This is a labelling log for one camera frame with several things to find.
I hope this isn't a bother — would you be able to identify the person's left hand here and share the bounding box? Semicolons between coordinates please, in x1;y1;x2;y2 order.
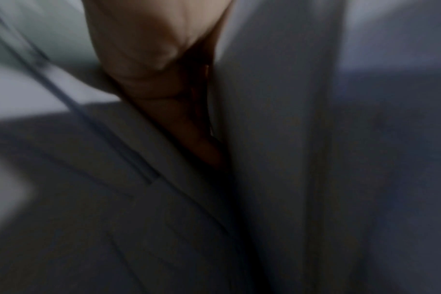
82;0;236;170

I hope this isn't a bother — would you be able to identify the paper stack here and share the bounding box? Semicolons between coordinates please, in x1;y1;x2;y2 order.
205;0;345;294

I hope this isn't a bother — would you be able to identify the pile of printed papers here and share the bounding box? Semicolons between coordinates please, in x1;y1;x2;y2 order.
0;0;441;294

